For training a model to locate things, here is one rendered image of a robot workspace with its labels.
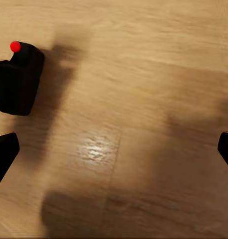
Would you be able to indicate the digital camera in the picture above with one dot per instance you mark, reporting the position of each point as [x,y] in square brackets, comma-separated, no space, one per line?
[19,78]

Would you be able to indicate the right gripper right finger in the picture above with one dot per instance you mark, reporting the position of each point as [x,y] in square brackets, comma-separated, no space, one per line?
[223,146]

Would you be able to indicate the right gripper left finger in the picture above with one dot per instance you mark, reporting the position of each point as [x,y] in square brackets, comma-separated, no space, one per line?
[9,148]

